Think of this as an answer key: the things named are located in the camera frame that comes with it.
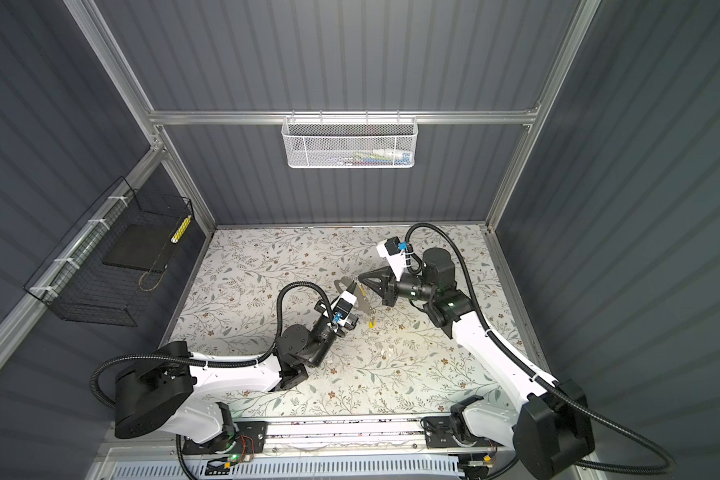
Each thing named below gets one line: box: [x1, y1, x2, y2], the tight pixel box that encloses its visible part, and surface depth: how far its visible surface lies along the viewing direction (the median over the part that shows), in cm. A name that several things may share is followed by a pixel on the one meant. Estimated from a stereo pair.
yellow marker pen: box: [170, 215, 192, 244], surface depth 82 cm
